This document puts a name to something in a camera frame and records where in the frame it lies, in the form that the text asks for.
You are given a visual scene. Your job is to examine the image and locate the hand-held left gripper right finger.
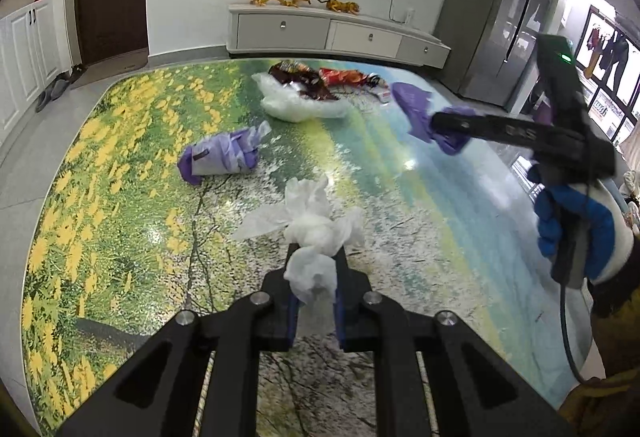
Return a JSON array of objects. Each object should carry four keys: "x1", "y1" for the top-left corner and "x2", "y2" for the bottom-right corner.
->
[{"x1": 335, "y1": 246, "x2": 576, "y2": 437}]

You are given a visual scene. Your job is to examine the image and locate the balcony window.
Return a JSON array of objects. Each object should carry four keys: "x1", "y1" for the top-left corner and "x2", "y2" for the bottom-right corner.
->
[{"x1": 570, "y1": 4, "x2": 640, "y2": 148}]

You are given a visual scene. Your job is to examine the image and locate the clear white plastic bag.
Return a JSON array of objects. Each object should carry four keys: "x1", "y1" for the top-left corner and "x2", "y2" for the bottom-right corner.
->
[{"x1": 251, "y1": 71, "x2": 353, "y2": 122}]

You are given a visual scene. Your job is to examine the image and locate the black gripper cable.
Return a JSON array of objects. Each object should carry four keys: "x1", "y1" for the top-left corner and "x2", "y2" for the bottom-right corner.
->
[{"x1": 559, "y1": 286, "x2": 588, "y2": 385}]

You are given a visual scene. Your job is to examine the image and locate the red orange snack wrapper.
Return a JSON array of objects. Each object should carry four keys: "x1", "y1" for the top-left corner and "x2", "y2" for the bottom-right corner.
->
[{"x1": 319, "y1": 68, "x2": 383, "y2": 88}]

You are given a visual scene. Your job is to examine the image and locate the grey double door refrigerator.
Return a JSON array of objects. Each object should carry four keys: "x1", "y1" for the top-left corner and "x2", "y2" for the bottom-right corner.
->
[{"x1": 436, "y1": 0, "x2": 557, "y2": 110}]

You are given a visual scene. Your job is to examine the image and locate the dark hanging clothes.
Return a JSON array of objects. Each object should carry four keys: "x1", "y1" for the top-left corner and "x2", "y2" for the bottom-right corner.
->
[{"x1": 602, "y1": 33, "x2": 631, "y2": 90}]

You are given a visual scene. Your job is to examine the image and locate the person's right forearm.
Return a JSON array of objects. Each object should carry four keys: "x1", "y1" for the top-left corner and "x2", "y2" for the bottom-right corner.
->
[{"x1": 575, "y1": 181, "x2": 640, "y2": 437}]

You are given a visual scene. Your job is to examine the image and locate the white television cabinet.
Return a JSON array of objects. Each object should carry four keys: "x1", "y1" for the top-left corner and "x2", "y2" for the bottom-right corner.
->
[{"x1": 226, "y1": 3, "x2": 452, "y2": 70}]

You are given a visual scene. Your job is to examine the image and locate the person's right hand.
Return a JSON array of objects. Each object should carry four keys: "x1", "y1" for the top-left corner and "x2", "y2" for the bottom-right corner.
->
[{"x1": 528, "y1": 164, "x2": 616, "y2": 281}]

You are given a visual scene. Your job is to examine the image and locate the purple and white plastic bag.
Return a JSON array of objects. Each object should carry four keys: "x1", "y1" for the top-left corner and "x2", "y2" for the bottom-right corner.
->
[{"x1": 177, "y1": 121, "x2": 272, "y2": 185}]

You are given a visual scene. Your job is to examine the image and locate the beige doormat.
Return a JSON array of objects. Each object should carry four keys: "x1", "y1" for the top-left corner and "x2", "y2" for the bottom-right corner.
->
[{"x1": 72, "y1": 53, "x2": 149, "y2": 88}]

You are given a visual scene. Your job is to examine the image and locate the white tissue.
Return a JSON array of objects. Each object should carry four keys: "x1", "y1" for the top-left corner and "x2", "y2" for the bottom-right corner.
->
[{"x1": 231, "y1": 174, "x2": 366, "y2": 305}]

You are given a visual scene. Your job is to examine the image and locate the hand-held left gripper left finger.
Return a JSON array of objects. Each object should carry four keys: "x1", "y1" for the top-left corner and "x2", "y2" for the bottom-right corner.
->
[{"x1": 55, "y1": 244, "x2": 301, "y2": 437}]

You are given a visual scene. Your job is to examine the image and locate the brown snack wrapper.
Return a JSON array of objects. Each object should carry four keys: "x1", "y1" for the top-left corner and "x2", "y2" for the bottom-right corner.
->
[{"x1": 268, "y1": 60, "x2": 338, "y2": 102}]

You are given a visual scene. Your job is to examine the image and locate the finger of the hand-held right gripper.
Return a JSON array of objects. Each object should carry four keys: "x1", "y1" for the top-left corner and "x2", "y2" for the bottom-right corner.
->
[{"x1": 431, "y1": 110, "x2": 572, "y2": 154}]

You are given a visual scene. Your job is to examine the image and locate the white base cabinets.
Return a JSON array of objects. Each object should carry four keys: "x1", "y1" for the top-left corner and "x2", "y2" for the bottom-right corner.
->
[{"x1": 0, "y1": 0, "x2": 63, "y2": 148}]

